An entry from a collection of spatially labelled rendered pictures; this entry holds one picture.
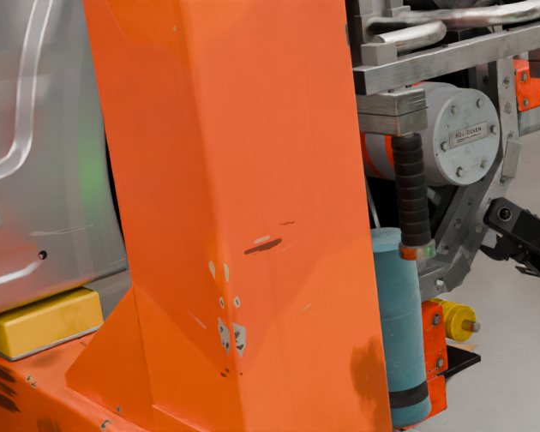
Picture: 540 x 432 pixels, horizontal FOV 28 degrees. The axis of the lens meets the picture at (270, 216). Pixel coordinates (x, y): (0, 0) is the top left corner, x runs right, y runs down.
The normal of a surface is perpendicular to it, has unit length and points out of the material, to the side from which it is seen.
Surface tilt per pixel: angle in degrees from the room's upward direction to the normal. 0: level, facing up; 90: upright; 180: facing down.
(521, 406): 0
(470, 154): 90
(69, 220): 90
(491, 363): 0
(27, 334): 90
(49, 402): 90
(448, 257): 45
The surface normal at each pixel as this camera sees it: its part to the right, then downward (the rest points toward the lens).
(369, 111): -0.78, 0.26
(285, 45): 0.61, 0.13
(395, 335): 0.11, 0.28
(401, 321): 0.33, 0.24
